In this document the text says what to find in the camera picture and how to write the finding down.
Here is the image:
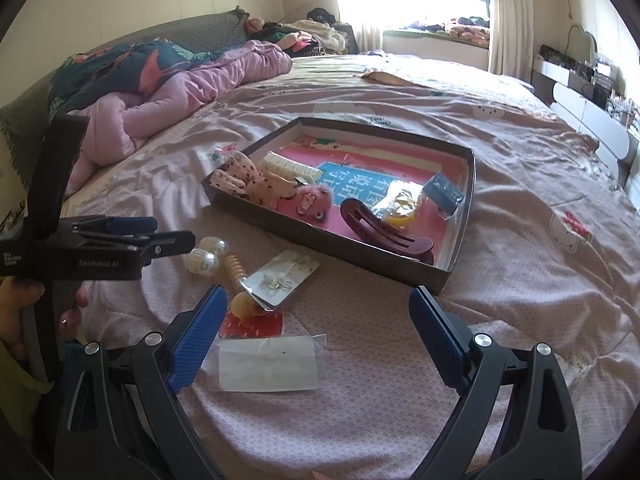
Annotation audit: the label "pearl bead hair tie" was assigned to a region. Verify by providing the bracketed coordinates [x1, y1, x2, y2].
[186, 236, 231, 276]

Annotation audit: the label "white vanity desk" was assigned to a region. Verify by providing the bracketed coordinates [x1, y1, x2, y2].
[531, 55, 633, 166]

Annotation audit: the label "dark cardboard box tray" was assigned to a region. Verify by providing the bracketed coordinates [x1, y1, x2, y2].
[201, 116, 477, 297]

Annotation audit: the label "pile of clothes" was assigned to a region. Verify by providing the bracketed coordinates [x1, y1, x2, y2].
[245, 7, 358, 58]

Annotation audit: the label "grey padded headboard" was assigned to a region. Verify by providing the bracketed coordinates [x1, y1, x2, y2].
[0, 7, 251, 171]

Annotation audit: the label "pink quilted comforter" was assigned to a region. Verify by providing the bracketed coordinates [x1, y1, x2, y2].
[65, 40, 293, 196]

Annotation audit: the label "red strawberry card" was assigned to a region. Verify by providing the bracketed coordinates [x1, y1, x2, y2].
[219, 307, 286, 346]

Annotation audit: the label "pink bed sheet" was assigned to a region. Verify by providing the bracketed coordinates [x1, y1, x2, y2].
[60, 52, 640, 480]

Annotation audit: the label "dark floral blanket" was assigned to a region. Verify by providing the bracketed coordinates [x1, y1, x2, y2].
[47, 40, 211, 111]

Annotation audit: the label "beige cloth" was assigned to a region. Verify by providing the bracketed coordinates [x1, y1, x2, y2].
[361, 70, 416, 87]

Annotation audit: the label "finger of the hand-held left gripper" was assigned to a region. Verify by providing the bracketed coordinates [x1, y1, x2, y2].
[70, 215, 158, 238]
[107, 230, 197, 267]

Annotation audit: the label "silver earring card packet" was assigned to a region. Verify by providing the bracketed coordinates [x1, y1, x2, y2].
[241, 251, 321, 311]

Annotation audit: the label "clear bag of yellow bands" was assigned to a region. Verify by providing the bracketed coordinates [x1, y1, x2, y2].
[372, 180, 426, 228]

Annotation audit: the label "clear sleeve with white card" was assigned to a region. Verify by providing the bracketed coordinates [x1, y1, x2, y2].
[211, 332, 328, 393]

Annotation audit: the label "clear cosmetic organizer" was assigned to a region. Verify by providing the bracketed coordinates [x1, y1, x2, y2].
[605, 92, 640, 131]

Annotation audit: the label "clothes on window seat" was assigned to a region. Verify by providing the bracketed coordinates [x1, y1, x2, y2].
[407, 15, 491, 43]

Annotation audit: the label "window seat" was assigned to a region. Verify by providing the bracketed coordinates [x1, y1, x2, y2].
[382, 30, 490, 71]

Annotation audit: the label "pink fuzzy hair clip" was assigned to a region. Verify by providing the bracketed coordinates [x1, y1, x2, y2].
[277, 184, 333, 223]

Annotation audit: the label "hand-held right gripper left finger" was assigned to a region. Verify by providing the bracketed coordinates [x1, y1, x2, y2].
[54, 284, 230, 480]

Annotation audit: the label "dark red hair claw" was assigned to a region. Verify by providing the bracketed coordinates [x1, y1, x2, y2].
[340, 198, 435, 265]

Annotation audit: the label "sheer white curtain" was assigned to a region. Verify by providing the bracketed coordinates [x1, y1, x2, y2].
[322, 0, 386, 56]

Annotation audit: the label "small blue box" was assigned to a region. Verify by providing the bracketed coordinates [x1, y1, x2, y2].
[422, 172, 468, 218]

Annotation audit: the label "person's left hand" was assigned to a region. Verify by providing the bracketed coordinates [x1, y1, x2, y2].
[0, 279, 90, 361]

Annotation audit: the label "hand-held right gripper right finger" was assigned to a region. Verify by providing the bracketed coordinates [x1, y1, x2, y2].
[408, 286, 581, 480]

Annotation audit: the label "white hair claw clip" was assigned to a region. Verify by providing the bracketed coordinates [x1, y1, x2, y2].
[259, 151, 323, 186]

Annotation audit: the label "cream curtain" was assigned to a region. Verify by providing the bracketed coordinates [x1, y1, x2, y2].
[487, 0, 531, 78]

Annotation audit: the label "white framed mirror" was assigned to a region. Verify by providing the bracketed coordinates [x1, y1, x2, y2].
[567, 25, 598, 61]

